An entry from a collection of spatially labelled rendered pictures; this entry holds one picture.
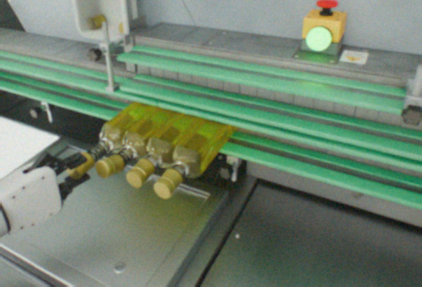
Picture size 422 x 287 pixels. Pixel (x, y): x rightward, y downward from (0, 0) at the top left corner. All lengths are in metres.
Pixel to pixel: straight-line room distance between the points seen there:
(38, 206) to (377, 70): 0.64
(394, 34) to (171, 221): 0.57
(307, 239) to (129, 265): 0.35
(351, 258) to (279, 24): 0.49
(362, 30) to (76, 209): 0.69
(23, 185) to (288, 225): 0.52
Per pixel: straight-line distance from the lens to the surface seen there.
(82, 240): 0.83
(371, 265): 0.87
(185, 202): 0.87
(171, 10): 1.04
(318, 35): 0.81
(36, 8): 1.37
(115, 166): 0.76
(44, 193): 0.74
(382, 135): 0.79
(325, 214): 0.93
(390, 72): 0.80
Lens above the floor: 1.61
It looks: 49 degrees down
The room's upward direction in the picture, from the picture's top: 127 degrees counter-clockwise
